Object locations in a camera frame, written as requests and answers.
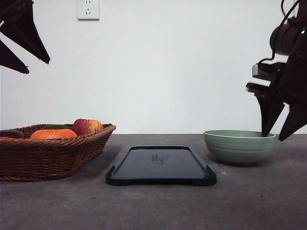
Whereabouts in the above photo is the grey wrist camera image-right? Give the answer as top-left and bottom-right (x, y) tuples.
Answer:
(252, 64), (276, 80)

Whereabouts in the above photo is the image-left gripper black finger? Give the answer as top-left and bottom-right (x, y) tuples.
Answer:
(0, 0), (50, 64)
(0, 40), (29, 74)

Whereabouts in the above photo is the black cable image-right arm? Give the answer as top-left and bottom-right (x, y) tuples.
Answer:
(259, 0), (299, 68)

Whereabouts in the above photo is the dark rectangular tray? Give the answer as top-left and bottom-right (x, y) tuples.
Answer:
(106, 146), (216, 186)

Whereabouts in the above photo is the green ceramic bowl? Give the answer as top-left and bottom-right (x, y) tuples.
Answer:
(203, 130), (276, 164)

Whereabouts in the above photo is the brown wicker basket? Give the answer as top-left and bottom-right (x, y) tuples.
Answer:
(0, 124), (116, 182)

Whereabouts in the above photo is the red yellow apple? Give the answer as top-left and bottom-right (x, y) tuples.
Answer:
(72, 119), (103, 136)

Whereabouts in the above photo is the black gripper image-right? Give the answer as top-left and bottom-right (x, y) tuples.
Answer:
(246, 54), (307, 141)

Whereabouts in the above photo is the white wall socket left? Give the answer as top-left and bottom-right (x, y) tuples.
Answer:
(77, 0), (100, 23)

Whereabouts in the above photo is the dark green avocado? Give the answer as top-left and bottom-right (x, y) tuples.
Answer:
(42, 125), (69, 129)

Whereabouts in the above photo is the orange tangerine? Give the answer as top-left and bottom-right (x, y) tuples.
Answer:
(30, 129), (77, 139)

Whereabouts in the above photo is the dark purple fruit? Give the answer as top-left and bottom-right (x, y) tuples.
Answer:
(0, 129), (24, 138)

